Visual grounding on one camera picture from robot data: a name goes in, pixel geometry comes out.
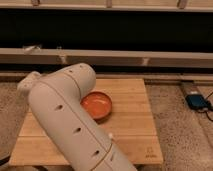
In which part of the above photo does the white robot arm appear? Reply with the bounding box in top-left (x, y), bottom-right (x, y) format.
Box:
top-left (17, 63), bottom-right (137, 171)

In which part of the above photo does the orange bowl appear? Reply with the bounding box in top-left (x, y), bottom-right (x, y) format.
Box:
top-left (81, 91), bottom-right (112, 120)

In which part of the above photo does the blue box device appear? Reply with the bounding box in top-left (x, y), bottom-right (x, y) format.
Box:
top-left (186, 94), bottom-right (208, 110)

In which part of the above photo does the long wooden rail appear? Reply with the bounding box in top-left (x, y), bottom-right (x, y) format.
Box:
top-left (0, 48), bottom-right (213, 68)

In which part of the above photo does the black cable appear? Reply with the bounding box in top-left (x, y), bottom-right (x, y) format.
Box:
top-left (199, 91), bottom-right (213, 122)

